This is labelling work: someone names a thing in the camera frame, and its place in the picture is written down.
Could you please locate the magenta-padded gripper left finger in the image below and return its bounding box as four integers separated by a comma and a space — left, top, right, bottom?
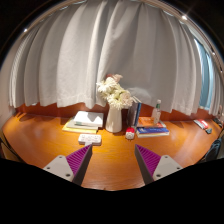
42, 143, 94, 187

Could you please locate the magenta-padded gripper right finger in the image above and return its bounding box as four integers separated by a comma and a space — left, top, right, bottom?
134, 143, 184, 185

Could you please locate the red and white charger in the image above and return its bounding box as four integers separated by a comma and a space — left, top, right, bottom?
125, 126, 136, 140

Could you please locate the white flat book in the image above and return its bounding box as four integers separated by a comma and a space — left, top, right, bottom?
135, 132, 170, 139

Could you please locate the blue flat book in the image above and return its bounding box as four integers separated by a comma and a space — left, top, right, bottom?
135, 126, 170, 136

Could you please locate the yellow book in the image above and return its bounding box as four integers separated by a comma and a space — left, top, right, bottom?
62, 123, 99, 135

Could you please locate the white power strip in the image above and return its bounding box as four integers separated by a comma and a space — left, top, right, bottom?
78, 133, 103, 147

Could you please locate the pale green book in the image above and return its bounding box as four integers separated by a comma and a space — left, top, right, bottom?
66, 118, 100, 131

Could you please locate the clear bottle with green label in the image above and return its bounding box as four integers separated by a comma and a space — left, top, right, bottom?
151, 99, 162, 125

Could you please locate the red and white flat item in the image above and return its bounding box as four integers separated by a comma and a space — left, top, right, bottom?
193, 118, 213, 135

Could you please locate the thick white book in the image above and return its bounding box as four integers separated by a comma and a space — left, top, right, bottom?
73, 110, 105, 128

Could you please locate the blue upright book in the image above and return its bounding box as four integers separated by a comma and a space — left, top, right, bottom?
133, 101, 143, 128

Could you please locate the white ceramic vase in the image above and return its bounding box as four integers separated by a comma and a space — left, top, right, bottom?
105, 104, 123, 134

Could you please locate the white and pink flower bouquet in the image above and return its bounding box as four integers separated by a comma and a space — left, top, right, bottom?
96, 73, 134, 111

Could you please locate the white curtain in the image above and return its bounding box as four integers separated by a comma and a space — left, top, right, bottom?
8, 0, 224, 116

